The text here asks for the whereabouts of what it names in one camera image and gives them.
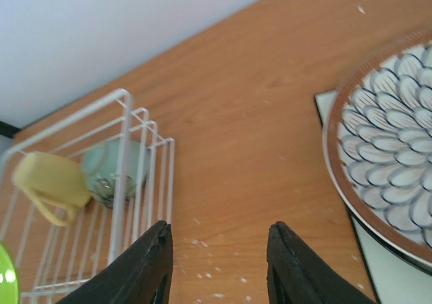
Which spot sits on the pale green ceramic bowl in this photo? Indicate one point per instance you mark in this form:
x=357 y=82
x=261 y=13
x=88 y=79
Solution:
x=99 y=165

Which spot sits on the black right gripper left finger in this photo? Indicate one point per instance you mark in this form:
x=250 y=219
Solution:
x=141 y=274

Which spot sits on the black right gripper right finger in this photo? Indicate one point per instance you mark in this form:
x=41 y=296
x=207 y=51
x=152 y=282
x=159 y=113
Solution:
x=296 y=274

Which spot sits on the yellow ceramic mug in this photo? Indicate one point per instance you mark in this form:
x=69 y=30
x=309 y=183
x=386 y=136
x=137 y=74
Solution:
x=54 y=184

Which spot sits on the black aluminium frame rail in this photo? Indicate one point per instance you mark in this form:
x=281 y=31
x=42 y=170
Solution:
x=8 y=130

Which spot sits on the white square plate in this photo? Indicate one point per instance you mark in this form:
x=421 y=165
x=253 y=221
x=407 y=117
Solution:
x=392 y=279

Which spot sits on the lime green plate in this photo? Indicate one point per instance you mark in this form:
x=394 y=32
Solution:
x=10 y=285

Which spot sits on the brown rimmed patterned plate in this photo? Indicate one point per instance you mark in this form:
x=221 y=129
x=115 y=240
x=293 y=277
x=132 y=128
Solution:
x=377 y=145

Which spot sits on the white wire dish rack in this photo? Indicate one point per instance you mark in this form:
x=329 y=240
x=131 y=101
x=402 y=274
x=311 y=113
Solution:
x=52 y=261

